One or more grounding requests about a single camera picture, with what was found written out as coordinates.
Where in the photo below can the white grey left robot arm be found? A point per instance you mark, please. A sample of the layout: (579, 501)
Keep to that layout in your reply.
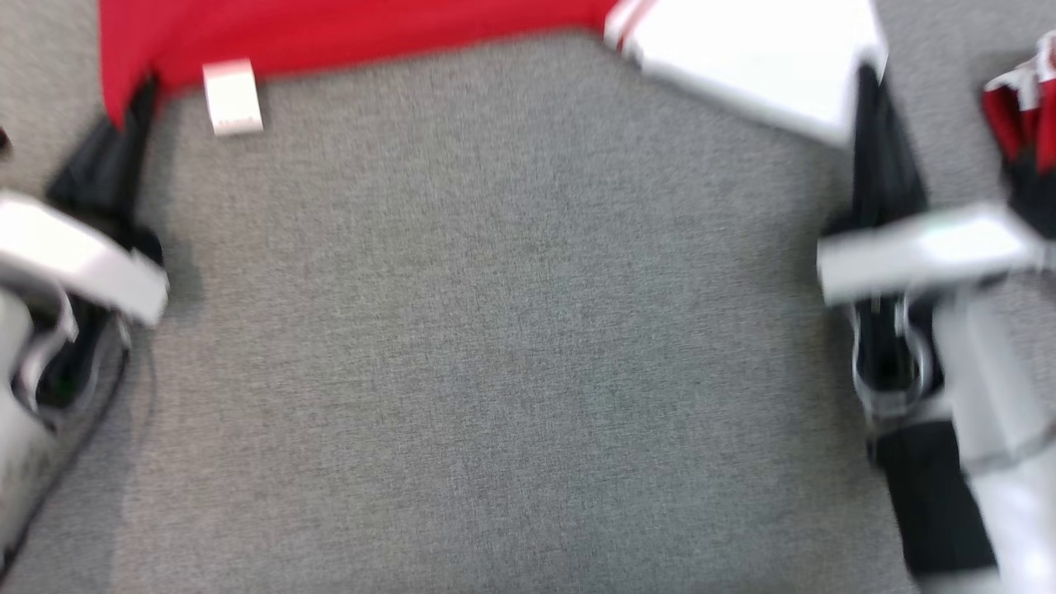
(21, 445)

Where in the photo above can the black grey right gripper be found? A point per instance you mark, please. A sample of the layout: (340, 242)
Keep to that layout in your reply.
(891, 363)

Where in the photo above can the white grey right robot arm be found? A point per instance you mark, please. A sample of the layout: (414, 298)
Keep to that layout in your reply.
(990, 462)

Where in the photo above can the red shirt white sleeves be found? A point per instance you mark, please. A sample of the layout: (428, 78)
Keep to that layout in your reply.
(1027, 107)
(371, 29)

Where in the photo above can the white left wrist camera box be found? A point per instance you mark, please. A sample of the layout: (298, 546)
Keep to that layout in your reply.
(74, 256)

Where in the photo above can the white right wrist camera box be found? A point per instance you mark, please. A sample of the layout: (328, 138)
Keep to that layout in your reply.
(932, 252)

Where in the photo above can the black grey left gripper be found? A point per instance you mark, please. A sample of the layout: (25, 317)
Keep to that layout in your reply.
(74, 363)

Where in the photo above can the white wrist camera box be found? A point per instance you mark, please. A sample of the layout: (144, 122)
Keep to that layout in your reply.
(74, 256)
(932, 252)

